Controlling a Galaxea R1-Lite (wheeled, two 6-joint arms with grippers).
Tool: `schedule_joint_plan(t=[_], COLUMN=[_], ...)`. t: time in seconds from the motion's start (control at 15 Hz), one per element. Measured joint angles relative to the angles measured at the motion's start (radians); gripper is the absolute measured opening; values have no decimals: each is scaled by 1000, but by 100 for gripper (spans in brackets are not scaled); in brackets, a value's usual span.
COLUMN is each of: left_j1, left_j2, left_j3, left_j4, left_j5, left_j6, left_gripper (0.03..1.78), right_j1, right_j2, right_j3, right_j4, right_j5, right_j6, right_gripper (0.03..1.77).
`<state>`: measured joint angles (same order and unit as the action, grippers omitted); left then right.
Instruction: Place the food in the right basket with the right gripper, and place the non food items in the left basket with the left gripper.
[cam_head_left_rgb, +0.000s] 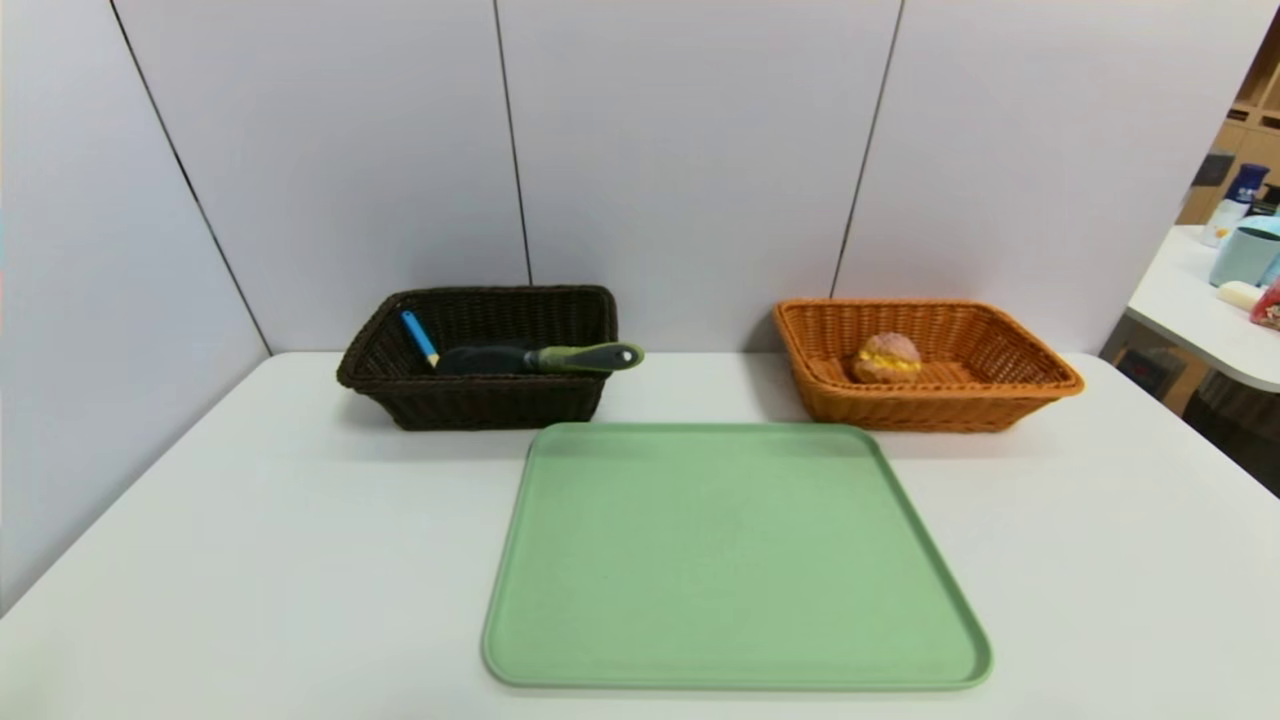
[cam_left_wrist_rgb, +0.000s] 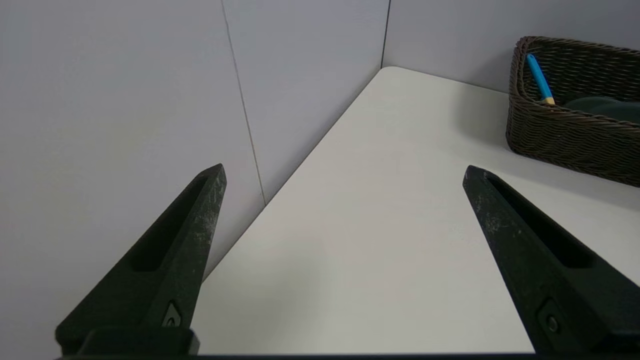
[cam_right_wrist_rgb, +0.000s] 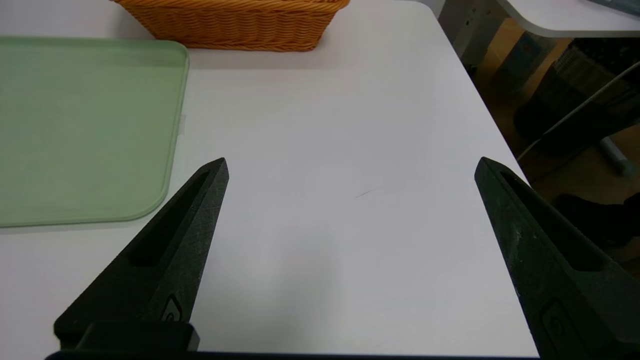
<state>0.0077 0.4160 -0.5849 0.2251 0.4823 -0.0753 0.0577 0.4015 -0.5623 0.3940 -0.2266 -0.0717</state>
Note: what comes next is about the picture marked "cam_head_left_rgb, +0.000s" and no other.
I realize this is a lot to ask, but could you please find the grey bristle brush green handle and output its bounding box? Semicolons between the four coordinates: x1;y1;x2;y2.
434;341;647;378

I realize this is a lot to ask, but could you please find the light blue cup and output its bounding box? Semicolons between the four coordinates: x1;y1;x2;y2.
1209;216;1280;289

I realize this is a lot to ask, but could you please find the light green plastic tray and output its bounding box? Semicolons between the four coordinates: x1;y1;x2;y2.
481;421;994;692

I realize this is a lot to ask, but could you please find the brown cardboard box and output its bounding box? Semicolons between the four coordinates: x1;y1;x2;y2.
1100;342;1189;399

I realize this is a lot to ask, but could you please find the orange wicker basket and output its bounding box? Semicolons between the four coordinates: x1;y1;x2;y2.
773;298;1087;435

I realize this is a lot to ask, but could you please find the white side table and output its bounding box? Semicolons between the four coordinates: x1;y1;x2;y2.
1126;225;1280;394

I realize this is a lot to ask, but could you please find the beige spoon blue handle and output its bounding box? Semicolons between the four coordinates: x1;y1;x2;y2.
401;309;442;369

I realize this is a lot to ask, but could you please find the dark brown wicker basket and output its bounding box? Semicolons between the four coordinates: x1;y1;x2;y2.
336;285;620;432

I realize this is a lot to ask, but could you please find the round cream puff bread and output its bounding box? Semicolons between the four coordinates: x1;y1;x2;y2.
851;332;924;386

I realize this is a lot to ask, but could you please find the blue cap bottle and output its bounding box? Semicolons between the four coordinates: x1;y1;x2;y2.
1202;163;1271;249

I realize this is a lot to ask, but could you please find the wooden shelf unit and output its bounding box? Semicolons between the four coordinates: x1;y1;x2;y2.
1178;20;1280;229

